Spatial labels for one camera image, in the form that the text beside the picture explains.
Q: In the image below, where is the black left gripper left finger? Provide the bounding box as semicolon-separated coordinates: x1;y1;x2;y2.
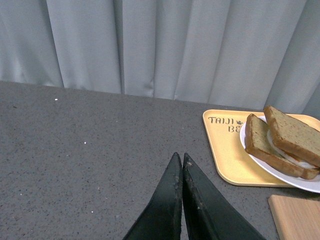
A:
124;152;183;240

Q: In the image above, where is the grey curtain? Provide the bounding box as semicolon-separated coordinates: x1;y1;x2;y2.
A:
0;0;320;117

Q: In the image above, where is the wooden cutting board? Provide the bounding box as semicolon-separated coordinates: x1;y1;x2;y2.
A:
268;195;320;240

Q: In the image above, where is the white round plate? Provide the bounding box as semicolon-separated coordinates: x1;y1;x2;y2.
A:
240;116;320;193

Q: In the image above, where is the yellow bear tray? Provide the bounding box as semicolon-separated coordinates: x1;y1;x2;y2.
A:
202;109;320;188

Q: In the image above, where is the fried egg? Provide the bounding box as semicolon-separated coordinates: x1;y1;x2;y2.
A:
267;130;318;169

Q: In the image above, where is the bread slice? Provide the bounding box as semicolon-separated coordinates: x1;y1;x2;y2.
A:
244;113;320;180
263;105;320;166

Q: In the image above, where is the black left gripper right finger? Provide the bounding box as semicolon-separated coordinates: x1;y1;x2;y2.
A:
182;153;264;240

